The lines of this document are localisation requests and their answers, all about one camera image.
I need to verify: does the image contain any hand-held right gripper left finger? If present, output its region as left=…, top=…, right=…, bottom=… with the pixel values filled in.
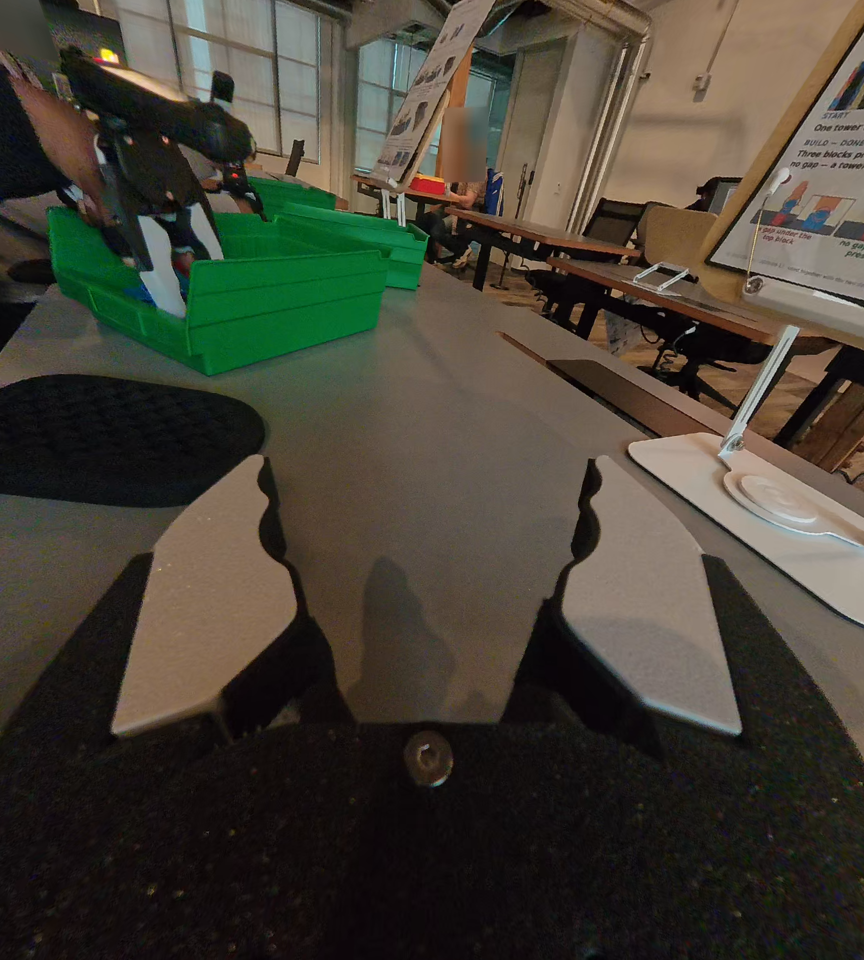
left=109, top=453, right=333, bottom=740

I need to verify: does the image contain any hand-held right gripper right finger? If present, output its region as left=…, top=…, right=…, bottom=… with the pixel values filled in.
left=520, top=453, right=745, bottom=738

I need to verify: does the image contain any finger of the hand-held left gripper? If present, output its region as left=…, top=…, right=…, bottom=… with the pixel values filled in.
left=136, top=216, right=189, bottom=318
left=186, top=201, right=226, bottom=264

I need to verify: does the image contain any person's left hand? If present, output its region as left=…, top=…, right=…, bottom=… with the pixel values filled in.
left=16, top=77, right=116, bottom=226

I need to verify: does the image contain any white document stand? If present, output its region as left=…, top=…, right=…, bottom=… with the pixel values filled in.
left=628, top=324, right=864, bottom=633

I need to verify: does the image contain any black mesh mat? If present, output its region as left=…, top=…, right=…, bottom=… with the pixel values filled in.
left=0, top=373, right=267, bottom=510

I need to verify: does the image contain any brown wooden desk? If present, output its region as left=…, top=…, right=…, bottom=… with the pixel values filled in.
left=351, top=174, right=463, bottom=226
left=546, top=255, right=864, bottom=470
left=445, top=207, right=641, bottom=292

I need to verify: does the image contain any display board on easel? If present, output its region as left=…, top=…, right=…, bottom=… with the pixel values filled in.
left=370, top=0, right=498, bottom=226

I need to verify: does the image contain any clear acrylic stand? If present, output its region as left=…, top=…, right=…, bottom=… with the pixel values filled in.
left=631, top=261, right=693, bottom=291

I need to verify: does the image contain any beige office chair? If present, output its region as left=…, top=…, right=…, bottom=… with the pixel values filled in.
left=636, top=202, right=720, bottom=258

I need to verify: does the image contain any black office chair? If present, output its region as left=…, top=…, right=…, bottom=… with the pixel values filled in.
left=580, top=197, right=648, bottom=260

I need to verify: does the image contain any instruction sheet board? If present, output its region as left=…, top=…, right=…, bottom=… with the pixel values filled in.
left=704, top=0, right=864, bottom=316

